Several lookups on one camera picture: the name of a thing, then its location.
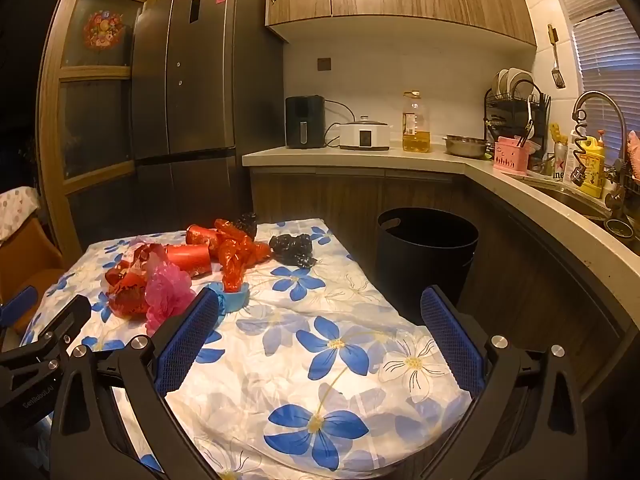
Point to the white electric cooker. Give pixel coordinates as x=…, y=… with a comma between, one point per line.
x=365, y=135

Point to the blue floral tablecloth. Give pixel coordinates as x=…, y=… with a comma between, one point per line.
x=310, y=385

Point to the cooking oil bottle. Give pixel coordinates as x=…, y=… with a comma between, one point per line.
x=416, y=130

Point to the steel kitchen faucet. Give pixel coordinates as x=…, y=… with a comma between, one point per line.
x=597, y=95

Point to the kitchen counter with wooden cabinets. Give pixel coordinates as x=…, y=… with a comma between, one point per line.
x=350, y=156

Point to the red paper door decoration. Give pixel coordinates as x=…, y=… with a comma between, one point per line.
x=102, y=30

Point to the red and white plastic bag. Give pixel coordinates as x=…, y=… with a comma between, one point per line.
x=125, y=287

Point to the black dish rack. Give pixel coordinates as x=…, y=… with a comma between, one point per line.
x=505, y=115

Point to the steel sink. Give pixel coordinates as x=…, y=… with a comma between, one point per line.
x=570, y=197

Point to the dark steel refrigerator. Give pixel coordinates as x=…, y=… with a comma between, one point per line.
x=210, y=85

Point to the black air fryer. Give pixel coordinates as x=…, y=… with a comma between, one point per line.
x=304, y=122

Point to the black trash bin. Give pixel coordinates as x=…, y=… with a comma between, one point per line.
x=425, y=270

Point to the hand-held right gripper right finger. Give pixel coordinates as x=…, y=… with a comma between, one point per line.
x=450, y=345

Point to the pink cloth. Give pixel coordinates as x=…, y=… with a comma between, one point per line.
x=634, y=155

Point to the silver drink can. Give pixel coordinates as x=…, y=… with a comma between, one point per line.
x=560, y=162

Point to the yellow detergent bottle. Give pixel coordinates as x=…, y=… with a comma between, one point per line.
x=595, y=170

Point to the pink plastic bag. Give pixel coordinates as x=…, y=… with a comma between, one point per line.
x=167, y=292

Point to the wooden glass door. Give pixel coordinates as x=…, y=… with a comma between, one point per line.
x=50, y=110

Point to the small steel bowl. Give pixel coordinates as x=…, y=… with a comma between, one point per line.
x=620, y=228

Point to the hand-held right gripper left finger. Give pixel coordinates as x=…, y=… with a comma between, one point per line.
x=187, y=342

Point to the white soap bottle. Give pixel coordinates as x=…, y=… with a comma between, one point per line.
x=571, y=157

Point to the pink utensil holder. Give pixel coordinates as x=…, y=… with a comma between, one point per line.
x=510, y=157

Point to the white plate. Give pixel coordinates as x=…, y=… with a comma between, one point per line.
x=520, y=77
x=500, y=82

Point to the window blinds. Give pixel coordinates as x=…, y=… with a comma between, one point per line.
x=605, y=60

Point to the white patterned cloth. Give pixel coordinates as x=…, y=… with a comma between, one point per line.
x=17, y=210

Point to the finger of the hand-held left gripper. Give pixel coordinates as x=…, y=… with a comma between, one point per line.
x=17, y=302
x=65, y=321

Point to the steel mixing bowl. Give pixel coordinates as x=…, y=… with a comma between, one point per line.
x=466, y=145

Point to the blue glove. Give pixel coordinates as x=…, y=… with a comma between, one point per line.
x=232, y=301

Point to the hanging slotted spatula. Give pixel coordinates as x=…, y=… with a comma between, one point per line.
x=557, y=77

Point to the orange chair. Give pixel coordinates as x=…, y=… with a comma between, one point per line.
x=30, y=260

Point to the brown wall socket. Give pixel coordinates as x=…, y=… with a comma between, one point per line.
x=324, y=64

